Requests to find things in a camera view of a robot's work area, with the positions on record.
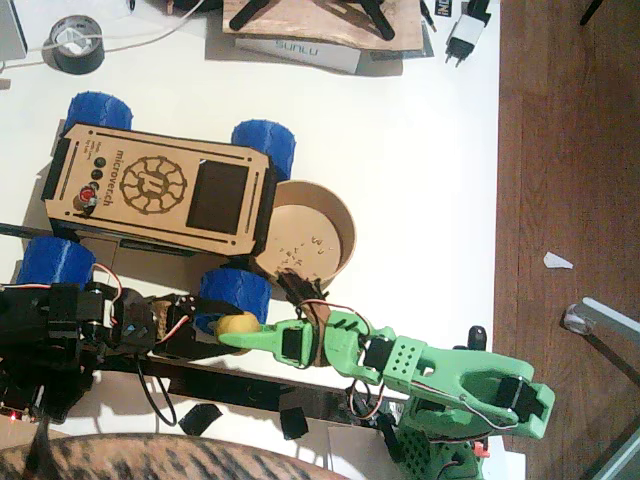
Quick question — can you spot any small yellow ball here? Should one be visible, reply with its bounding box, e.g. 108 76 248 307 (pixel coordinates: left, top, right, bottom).
214 311 262 347

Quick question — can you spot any round wooden bowl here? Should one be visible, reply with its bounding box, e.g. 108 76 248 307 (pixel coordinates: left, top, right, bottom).
252 179 358 292

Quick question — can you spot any blue rover wheel with logo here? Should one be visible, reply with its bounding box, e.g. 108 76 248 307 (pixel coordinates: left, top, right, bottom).
191 268 274 347

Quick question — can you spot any black table clamp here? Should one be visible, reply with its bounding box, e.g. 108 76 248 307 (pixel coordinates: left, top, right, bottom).
377 414 405 465
348 389 382 429

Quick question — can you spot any flat black tape piece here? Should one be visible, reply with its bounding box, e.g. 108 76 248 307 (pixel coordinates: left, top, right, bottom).
177 403 224 438

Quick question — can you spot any blue ridged rover wheel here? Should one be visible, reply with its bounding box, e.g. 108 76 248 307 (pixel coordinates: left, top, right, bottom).
65 91 135 133
230 119 299 183
16 236 97 294

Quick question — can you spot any striped brown fabric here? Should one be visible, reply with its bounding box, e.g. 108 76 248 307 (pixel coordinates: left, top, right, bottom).
0 433 352 480

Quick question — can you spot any black clamp with red trigger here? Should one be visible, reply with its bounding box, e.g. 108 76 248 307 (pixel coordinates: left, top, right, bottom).
466 324 493 459

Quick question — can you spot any wooden rover body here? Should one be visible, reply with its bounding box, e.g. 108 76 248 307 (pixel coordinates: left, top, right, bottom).
42 123 277 262

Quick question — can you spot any white paper scrap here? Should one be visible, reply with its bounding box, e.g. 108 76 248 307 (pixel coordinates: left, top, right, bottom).
543 251 574 272

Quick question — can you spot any white sunlu box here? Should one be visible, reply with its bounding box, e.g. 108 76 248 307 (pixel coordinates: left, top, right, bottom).
204 32 363 77

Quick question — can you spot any dark sheet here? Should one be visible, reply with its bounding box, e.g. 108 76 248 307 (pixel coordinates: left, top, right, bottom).
357 22 435 65

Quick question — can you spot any brown wooden board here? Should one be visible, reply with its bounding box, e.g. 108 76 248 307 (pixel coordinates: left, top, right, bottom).
221 0 424 54

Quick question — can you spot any black tape roll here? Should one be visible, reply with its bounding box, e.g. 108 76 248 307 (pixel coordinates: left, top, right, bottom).
48 14 107 77

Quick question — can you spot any metal leg with caster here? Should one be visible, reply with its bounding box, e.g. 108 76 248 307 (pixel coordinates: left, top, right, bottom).
561 295 640 387

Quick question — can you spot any black legged stand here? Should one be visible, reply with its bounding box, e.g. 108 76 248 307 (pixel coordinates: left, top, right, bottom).
228 0 397 42

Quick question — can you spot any white charger block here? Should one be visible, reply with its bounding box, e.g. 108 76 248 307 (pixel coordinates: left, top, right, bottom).
56 27 100 57

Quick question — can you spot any black and white plug adapter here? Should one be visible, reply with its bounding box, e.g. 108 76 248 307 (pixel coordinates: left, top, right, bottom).
443 0 494 67

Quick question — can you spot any grey panel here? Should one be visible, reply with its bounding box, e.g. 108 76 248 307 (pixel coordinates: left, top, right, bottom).
582 429 640 480

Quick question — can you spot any black furniture leg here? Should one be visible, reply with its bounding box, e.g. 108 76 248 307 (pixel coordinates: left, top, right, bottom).
578 0 607 27

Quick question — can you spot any black rail strip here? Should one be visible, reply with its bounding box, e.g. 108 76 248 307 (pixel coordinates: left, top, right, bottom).
94 349 402 427

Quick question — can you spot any black usb camera cable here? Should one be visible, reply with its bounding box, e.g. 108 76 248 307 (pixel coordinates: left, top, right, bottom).
135 358 178 428

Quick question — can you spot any white cable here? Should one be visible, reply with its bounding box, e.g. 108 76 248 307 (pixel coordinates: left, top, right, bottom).
27 0 207 57

